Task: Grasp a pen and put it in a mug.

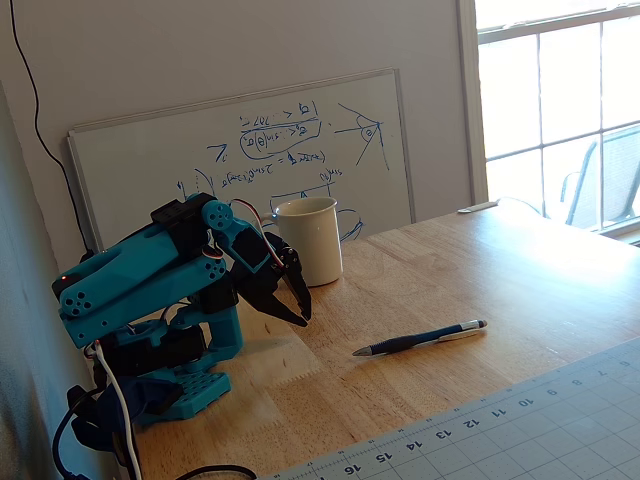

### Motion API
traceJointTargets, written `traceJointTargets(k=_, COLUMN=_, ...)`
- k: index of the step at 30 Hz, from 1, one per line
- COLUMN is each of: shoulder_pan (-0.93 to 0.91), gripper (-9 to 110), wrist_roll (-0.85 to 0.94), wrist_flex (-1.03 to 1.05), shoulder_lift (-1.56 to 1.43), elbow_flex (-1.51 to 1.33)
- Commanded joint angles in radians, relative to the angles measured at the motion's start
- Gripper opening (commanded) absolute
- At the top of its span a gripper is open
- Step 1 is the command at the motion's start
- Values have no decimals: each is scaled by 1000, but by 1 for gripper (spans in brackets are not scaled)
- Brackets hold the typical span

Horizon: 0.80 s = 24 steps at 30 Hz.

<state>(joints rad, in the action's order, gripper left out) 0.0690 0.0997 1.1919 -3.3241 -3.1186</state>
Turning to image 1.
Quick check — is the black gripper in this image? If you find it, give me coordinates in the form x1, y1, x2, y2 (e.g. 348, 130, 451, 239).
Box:
227, 232, 314, 329

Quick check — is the dark blue pen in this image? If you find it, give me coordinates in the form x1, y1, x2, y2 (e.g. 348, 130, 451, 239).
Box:
351, 318, 487, 358

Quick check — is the teal five-joint robot arm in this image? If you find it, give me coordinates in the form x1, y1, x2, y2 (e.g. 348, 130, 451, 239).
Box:
52, 192, 266, 421

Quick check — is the white ceramic mug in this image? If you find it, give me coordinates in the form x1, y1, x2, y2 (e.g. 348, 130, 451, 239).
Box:
262, 196, 344, 288

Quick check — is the dark blue table clamp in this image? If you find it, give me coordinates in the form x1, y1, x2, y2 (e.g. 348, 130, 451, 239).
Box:
69, 377, 184, 451

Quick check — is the whiteboard with blue writing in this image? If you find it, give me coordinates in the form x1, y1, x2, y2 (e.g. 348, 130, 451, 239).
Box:
67, 68, 416, 251

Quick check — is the grey gridded cutting mat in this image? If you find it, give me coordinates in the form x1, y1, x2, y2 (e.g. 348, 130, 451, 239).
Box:
259, 337, 640, 480

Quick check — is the metal patio chair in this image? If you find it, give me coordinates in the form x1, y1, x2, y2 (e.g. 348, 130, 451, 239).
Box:
559, 124, 640, 231

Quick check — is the thin black cable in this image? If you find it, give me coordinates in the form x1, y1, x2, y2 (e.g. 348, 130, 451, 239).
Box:
172, 463, 259, 480

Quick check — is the white cable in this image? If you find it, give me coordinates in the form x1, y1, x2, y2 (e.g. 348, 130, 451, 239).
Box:
92, 339, 144, 480

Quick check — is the white window frame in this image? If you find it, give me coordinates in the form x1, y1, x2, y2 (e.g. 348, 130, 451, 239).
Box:
457, 0, 640, 246

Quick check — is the black wall cable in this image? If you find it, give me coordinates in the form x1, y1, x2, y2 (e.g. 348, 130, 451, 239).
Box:
9, 0, 96, 256

